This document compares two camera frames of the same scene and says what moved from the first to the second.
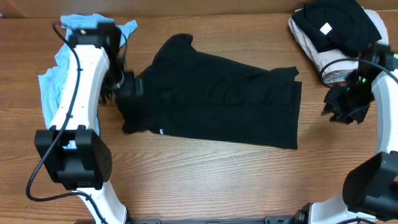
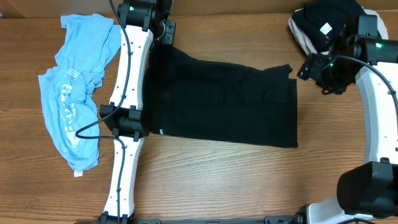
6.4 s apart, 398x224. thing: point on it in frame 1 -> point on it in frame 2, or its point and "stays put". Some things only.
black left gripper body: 125,94 -> 169,32
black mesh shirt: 190,93 stays put
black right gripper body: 343,104 -> 310,69
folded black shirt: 343,25 stays put
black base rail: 269,219 stays put
